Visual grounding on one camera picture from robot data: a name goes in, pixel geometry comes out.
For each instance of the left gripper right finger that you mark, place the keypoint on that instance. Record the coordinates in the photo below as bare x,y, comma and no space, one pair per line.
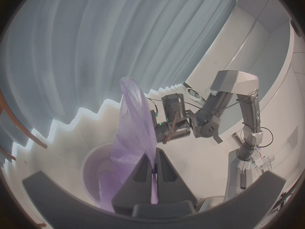
174,192

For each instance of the crumpled white paper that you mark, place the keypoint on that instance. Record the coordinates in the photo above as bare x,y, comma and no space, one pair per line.
193,94

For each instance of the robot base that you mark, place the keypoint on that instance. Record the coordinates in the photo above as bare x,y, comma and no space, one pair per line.
238,175

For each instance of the purple plastic bag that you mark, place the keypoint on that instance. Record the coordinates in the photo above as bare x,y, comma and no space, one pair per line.
135,118

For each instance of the white cushioned wooden chair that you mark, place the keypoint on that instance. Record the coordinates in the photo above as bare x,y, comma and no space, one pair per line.
35,137

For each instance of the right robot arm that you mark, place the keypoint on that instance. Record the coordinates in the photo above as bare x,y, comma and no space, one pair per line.
228,82

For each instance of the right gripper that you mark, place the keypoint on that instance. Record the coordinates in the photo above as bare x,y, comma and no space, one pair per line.
183,130

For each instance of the white trash bin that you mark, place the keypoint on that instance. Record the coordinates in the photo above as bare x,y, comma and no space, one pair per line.
95,166

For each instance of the pale blue curtain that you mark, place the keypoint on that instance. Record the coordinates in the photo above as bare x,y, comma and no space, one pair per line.
107,44

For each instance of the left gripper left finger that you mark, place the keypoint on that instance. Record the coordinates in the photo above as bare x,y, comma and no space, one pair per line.
128,194

